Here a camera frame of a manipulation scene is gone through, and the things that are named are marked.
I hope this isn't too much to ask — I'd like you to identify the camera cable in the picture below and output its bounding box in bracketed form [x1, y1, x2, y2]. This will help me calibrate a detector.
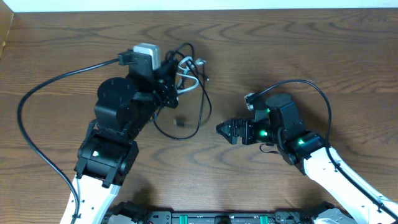
[16, 58, 122, 224]
[248, 79, 398, 215]

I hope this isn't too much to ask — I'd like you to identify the black cable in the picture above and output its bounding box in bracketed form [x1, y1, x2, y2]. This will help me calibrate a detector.
[152, 42, 213, 141]

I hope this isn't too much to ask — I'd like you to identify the left camera cable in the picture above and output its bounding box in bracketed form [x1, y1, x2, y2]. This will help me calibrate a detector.
[16, 58, 122, 224]

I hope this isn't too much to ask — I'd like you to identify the cardboard panel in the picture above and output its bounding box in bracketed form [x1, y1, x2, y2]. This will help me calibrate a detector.
[0, 0, 14, 56]

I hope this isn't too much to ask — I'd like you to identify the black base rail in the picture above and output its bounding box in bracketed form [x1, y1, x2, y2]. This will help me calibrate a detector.
[102, 202, 356, 224]

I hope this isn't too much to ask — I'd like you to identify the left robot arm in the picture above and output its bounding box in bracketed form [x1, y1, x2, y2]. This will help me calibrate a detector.
[61, 50, 178, 223]

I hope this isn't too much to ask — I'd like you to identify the right camera cable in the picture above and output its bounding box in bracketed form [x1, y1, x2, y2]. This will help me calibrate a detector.
[248, 79, 398, 215]

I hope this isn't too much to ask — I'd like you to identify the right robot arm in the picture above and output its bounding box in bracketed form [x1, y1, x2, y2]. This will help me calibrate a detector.
[216, 94, 397, 223]

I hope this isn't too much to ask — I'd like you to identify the white cable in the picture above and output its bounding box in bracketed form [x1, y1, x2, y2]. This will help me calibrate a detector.
[175, 55, 208, 95]

